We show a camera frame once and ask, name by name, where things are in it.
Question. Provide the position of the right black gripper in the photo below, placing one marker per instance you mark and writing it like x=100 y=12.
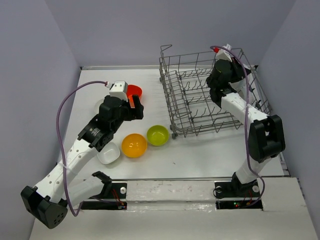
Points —
x=239 y=69

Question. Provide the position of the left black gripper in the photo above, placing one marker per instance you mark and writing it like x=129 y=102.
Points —
x=136 y=113

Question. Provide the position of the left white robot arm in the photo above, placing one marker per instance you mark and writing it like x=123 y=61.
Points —
x=49 y=200

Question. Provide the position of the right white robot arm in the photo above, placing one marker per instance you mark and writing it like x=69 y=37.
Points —
x=264 y=134

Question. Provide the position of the orange square bowl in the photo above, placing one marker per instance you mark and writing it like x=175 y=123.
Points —
x=133 y=90

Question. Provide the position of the green round bowl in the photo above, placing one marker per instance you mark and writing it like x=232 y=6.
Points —
x=157 y=135

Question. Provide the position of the yellow round bowl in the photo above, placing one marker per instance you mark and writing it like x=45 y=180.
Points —
x=134 y=145

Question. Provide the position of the white round bowl far-left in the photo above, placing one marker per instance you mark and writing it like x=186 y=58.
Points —
x=97 y=105

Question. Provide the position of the white square bowl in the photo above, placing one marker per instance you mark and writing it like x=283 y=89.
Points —
x=109 y=153

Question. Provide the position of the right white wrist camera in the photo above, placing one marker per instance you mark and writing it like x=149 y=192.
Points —
x=221 y=54

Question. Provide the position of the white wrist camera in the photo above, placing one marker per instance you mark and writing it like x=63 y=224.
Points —
x=221 y=54
x=119 y=89

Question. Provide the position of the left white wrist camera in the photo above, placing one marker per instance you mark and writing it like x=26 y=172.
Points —
x=119 y=89

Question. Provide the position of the grey wire dish rack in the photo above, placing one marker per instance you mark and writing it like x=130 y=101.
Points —
x=190 y=108

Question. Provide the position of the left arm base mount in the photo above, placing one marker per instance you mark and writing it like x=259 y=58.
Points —
x=109 y=200

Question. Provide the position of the metal front rail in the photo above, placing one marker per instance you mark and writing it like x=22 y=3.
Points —
x=175 y=179

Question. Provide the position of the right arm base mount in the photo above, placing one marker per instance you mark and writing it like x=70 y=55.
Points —
x=232 y=194

